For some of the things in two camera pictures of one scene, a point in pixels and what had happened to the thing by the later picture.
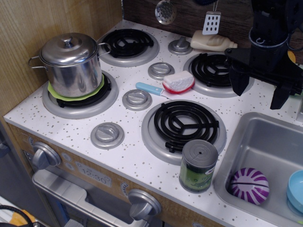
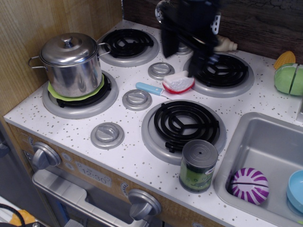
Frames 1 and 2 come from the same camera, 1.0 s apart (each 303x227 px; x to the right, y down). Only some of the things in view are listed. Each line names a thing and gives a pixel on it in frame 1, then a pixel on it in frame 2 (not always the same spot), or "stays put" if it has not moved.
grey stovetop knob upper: (158, 70) stays put
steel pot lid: (68, 49) stays put
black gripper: (275, 23) → (191, 19)
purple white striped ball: (250, 186) stays put
